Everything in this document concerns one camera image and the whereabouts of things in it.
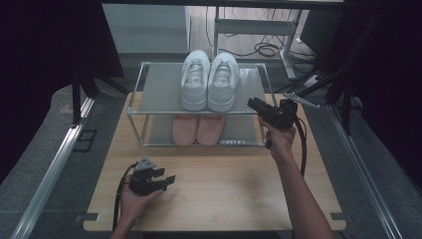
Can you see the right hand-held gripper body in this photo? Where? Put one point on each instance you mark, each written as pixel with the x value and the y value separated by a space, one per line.
pixel 282 116

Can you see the white desk frame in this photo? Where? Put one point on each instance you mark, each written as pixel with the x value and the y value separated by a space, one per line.
pixel 255 26

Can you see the person's right hand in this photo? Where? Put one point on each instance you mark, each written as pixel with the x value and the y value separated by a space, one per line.
pixel 280 141

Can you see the white sneaker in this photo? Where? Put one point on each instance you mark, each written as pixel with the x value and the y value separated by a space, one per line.
pixel 195 89
pixel 222 89

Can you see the black stand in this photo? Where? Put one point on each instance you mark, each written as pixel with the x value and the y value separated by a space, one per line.
pixel 76 99
pixel 346 113

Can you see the person's left hand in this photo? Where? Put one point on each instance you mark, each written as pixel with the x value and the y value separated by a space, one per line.
pixel 132 205

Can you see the metal two-tier shoe rack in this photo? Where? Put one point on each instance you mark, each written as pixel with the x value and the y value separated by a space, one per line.
pixel 159 86

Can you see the white power strip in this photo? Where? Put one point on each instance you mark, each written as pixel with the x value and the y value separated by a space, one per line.
pixel 312 80

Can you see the dark curtain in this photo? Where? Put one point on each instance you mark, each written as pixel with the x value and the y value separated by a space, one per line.
pixel 398 66
pixel 33 66

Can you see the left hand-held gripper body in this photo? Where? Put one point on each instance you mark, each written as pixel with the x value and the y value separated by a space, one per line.
pixel 144 182

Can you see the pink slipper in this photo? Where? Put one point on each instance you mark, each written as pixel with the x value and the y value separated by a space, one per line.
pixel 184 131
pixel 209 131

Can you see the aluminium rail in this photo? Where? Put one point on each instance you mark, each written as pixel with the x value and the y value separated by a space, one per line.
pixel 49 179
pixel 366 179

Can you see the white cabinet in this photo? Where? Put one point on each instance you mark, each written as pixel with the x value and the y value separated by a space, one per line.
pixel 146 30

